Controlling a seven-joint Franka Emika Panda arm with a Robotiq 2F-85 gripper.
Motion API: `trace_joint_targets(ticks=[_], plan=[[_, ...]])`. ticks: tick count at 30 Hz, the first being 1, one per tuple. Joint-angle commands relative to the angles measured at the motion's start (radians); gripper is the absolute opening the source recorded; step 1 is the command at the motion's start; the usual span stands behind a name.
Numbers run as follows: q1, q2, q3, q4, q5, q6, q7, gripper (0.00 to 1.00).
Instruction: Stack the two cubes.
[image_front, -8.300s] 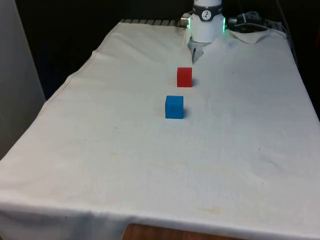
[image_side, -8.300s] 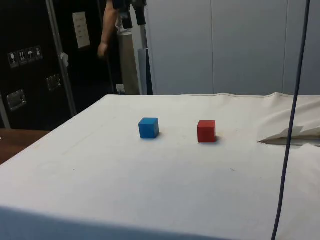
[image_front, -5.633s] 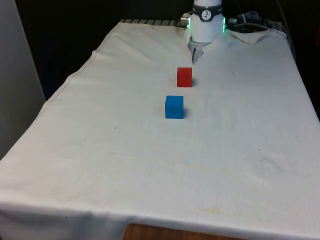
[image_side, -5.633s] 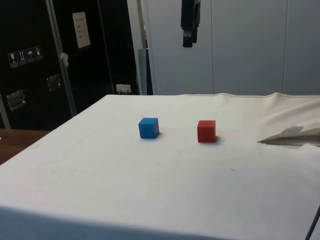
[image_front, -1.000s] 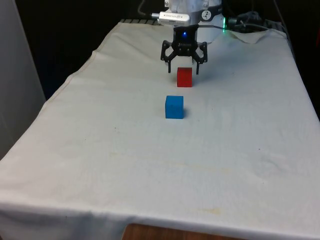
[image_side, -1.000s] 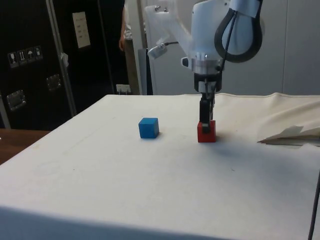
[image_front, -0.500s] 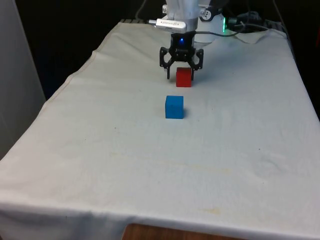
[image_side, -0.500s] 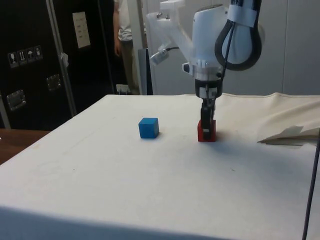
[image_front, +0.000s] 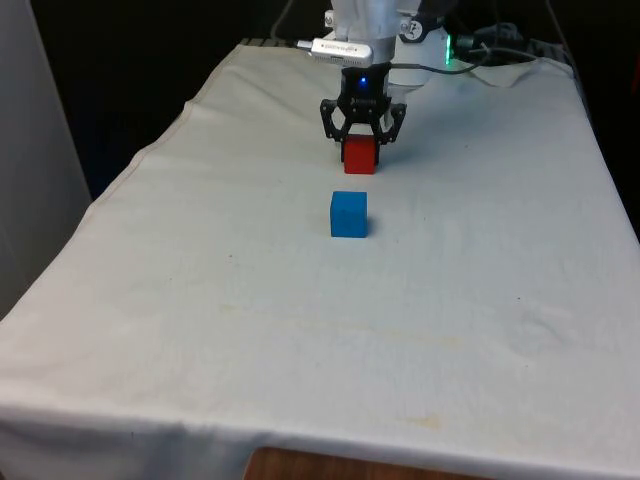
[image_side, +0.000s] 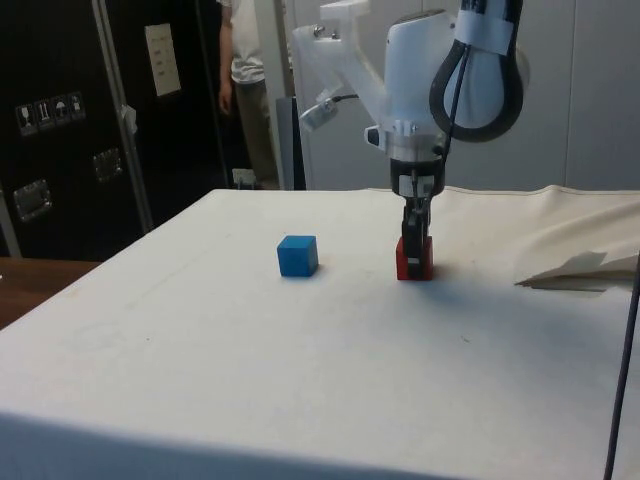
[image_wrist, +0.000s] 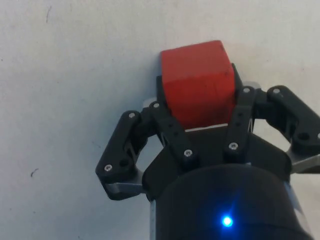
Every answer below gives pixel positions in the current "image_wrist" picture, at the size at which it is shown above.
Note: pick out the red cube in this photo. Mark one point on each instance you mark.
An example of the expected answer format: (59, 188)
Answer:
(197, 87)

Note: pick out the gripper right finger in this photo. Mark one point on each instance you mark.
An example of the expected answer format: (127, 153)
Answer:
(287, 110)

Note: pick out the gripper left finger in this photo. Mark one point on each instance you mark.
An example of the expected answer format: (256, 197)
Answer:
(172, 130)

